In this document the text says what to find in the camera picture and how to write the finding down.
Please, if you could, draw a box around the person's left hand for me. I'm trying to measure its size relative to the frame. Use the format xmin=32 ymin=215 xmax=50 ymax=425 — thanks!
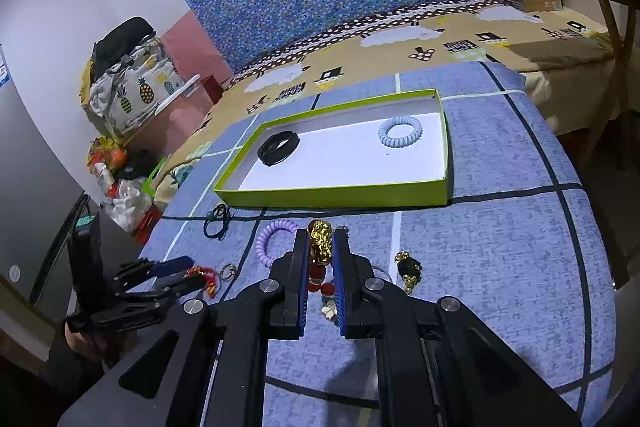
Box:
xmin=62 ymin=318 xmax=108 ymax=360

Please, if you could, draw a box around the orange snack bag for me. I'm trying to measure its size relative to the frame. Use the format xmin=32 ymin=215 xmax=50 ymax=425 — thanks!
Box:
xmin=87 ymin=136 xmax=127 ymax=175

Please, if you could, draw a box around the black wristband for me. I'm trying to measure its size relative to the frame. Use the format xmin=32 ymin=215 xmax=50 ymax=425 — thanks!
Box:
xmin=257 ymin=132 xmax=301 ymax=166

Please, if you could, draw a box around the red tassel ornament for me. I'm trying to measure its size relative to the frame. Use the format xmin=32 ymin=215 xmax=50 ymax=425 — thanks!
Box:
xmin=185 ymin=266 xmax=221 ymax=298

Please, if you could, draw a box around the grey cabinet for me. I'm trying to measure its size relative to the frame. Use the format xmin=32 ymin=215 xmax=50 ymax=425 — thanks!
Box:
xmin=0 ymin=44 xmax=96 ymax=323

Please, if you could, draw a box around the black and gold charm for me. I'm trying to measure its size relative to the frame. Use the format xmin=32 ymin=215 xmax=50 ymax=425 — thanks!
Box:
xmin=394 ymin=251 xmax=423 ymax=293

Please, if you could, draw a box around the pineapple print bag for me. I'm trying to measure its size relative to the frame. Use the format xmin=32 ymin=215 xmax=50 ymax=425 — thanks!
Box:
xmin=87 ymin=38 xmax=176 ymax=140

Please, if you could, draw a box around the white plastic bag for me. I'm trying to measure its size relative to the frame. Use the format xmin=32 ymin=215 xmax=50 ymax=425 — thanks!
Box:
xmin=100 ymin=177 xmax=151 ymax=233

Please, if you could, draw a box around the tan sheep print bed sheet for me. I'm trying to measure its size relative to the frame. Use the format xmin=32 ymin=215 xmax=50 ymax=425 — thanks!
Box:
xmin=155 ymin=0 xmax=621 ymax=208

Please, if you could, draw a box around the black hair tie teal bead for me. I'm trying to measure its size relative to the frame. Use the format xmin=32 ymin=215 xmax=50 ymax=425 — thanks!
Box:
xmin=202 ymin=203 xmax=233 ymax=239

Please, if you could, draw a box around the green cardboard box tray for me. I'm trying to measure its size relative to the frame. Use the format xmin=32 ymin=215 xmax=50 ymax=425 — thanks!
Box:
xmin=213 ymin=89 xmax=455 ymax=208

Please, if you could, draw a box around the red box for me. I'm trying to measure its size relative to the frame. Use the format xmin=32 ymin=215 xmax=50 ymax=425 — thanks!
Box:
xmin=132 ymin=211 xmax=162 ymax=245

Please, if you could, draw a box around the light blue spiral hair tie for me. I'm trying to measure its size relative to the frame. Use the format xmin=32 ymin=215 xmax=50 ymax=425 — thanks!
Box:
xmin=377 ymin=116 xmax=422 ymax=150

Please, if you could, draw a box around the blue checked blanket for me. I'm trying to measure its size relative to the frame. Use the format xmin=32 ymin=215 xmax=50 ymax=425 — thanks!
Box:
xmin=137 ymin=62 xmax=618 ymax=427

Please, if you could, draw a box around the purple spiral hair tie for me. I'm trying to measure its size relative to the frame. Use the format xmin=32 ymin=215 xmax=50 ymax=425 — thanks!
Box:
xmin=255 ymin=221 xmax=299 ymax=267

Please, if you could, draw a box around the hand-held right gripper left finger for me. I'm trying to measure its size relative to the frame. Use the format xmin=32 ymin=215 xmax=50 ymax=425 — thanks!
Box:
xmin=57 ymin=229 xmax=311 ymax=427

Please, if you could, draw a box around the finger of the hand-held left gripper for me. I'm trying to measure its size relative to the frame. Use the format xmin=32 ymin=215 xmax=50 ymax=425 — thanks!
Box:
xmin=114 ymin=256 xmax=195 ymax=290
xmin=125 ymin=274 xmax=207 ymax=309

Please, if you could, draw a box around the black bag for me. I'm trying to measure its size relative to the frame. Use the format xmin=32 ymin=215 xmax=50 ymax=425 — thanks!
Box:
xmin=91 ymin=17 xmax=157 ymax=65

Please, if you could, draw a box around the red bead bracelet gold charm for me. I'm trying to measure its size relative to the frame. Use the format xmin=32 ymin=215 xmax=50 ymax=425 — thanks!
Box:
xmin=306 ymin=219 xmax=338 ymax=297

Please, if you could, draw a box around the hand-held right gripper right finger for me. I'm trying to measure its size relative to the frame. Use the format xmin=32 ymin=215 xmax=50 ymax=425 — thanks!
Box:
xmin=332 ymin=228 xmax=583 ymax=427

